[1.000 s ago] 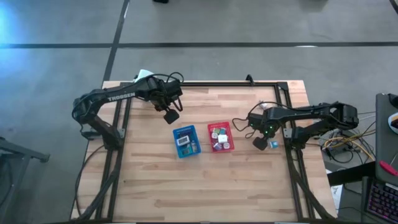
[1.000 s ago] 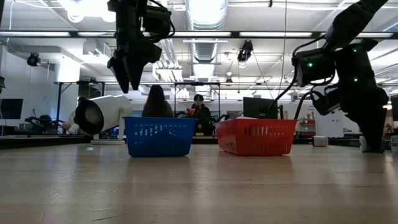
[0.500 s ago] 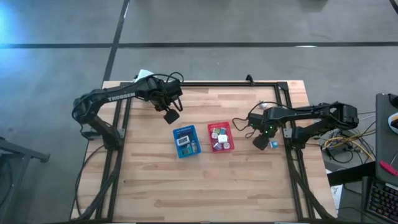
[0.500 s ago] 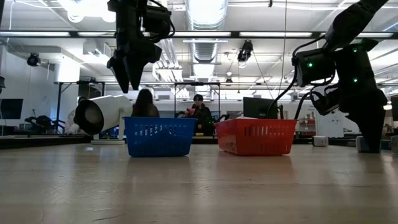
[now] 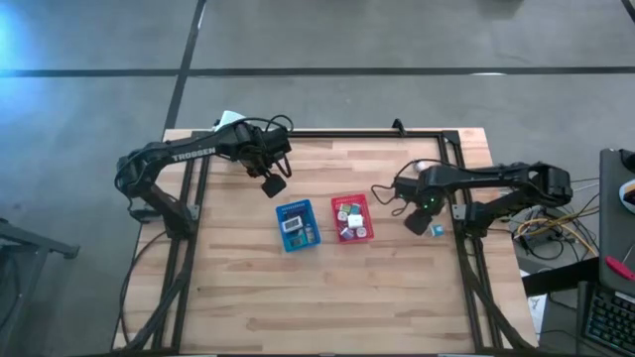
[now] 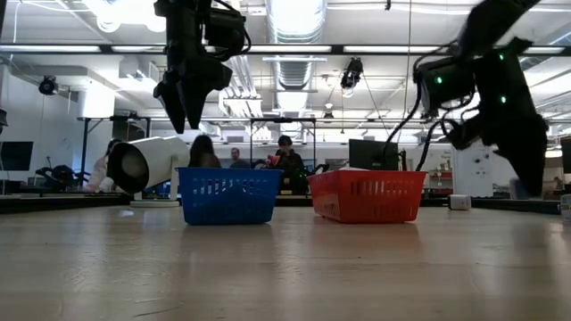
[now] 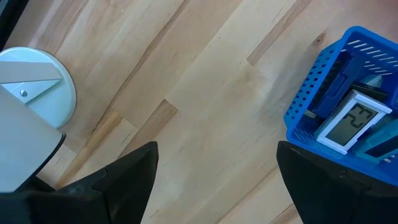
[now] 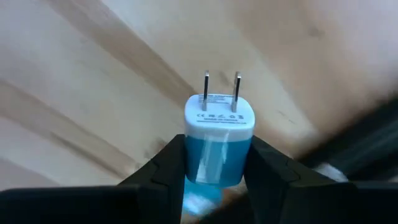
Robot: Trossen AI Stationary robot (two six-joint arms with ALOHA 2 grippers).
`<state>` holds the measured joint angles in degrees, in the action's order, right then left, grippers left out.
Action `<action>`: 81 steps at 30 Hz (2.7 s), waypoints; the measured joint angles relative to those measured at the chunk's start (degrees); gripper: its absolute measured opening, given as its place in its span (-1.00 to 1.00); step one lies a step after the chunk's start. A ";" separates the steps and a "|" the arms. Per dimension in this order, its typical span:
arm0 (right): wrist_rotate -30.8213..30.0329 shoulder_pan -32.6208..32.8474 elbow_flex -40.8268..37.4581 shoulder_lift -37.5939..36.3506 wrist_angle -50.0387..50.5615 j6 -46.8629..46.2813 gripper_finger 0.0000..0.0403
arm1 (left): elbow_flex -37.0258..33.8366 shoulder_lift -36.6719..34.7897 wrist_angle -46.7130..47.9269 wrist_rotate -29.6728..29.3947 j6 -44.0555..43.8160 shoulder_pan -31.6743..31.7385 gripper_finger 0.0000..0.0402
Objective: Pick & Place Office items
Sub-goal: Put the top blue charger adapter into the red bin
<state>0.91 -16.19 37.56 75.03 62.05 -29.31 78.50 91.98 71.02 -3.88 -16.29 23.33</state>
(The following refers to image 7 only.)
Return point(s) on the white digital clock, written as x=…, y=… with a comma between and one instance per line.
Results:
x=351, y=124

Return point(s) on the dark blue digital clock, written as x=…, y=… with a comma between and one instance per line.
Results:
x=335, y=87

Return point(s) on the white cylindrical projector on stand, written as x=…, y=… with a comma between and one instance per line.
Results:
x=28, y=140

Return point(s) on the blue plastic basket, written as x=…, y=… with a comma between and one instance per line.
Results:
x=373, y=169

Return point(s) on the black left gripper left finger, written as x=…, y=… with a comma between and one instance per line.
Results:
x=124, y=193

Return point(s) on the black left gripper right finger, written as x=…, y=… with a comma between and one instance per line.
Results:
x=317, y=193

